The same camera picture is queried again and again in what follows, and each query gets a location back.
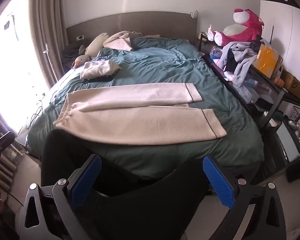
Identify yellow box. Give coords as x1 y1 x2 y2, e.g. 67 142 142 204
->
254 44 283 79

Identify black metal rack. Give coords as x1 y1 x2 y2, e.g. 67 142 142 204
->
202 52 300 130

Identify pink plush bear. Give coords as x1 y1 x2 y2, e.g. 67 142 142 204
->
207 8 265 47

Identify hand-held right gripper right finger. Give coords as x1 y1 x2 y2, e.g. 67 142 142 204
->
202 156 289 240

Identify cream crumpled blanket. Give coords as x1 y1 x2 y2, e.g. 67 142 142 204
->
103 31 143 51

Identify dark blue pillow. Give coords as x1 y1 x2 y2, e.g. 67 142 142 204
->
62 44 87 67

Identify green duvet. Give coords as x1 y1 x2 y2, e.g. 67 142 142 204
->
27 36 264 178

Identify cream quilted pants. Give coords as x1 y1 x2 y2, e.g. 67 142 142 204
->
53 82 227 146

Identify pale blue storage bin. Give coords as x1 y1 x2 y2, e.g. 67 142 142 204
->
275 122 300 163

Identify black bedside stand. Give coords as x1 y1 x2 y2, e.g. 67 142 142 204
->
196 31 215 54

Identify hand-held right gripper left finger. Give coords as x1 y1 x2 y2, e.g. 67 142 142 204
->
19 154 103 240

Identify white goose plush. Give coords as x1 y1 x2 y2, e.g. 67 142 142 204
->
74 32 109 68

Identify cream folded clothes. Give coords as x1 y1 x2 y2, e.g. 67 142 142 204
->
80 60 122 80

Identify grey-brown headboard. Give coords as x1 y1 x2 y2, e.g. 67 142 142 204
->
66 11 199 52

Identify white wardrobe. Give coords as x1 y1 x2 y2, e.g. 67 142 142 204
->
259 0 300 85

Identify person's black-clad leg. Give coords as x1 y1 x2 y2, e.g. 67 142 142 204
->
40 129 210 240

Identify grey clothes pile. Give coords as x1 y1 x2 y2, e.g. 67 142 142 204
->
216 39 268 88

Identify brown cardboard box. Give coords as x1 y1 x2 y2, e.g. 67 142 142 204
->
275 67 300 100

